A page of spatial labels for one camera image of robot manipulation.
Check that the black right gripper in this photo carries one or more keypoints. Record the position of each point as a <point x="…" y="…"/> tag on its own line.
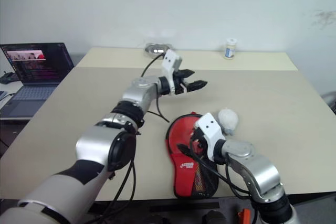
<point x="200" y="145"/>

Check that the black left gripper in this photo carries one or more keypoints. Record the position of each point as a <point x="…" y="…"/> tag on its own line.
<point x="181" y="85"/>

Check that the black mesh racket case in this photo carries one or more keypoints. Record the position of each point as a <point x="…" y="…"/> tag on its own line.
<point x="183" y="166"/>

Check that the red table tennis paddle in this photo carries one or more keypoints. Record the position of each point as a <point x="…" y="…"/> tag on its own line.
<point x="181" y="132"/>

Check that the white paper ball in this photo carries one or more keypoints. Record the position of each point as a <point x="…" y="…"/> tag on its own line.
<point x="228" y="119"/>

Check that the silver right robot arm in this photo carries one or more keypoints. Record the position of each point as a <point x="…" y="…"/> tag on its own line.
<point x="262" y="171"/>

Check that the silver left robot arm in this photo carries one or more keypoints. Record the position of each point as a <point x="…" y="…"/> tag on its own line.
<point x="141" y="90"/>

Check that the steel bowl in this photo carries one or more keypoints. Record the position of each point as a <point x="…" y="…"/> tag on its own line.
<point x="155" y="49"/>

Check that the white plastic bottle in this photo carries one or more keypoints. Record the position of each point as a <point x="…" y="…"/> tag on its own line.
<point x="230" y="49"/>

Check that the dark rounded shape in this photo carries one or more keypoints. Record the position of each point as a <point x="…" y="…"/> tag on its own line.
<point x="214" y="217"/>

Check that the red block under table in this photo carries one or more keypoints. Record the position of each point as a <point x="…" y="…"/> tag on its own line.
<point x="243" y="217"/>

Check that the open grey laptop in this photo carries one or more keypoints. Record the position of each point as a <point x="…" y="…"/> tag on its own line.
<point x="36" y="61"/>

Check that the black handheld controller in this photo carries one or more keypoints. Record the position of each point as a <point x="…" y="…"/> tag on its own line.
<point x="9" y="78"/>

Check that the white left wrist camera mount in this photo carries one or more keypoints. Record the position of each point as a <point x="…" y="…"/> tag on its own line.
<point x="170" y="61"/>

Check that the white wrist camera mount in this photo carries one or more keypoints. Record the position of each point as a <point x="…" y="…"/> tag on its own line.
<point x="170" y="61"/>
<point x="210" y="127"/>

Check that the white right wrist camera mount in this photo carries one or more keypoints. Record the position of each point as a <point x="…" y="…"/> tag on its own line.
<point x="210" y="127"/>

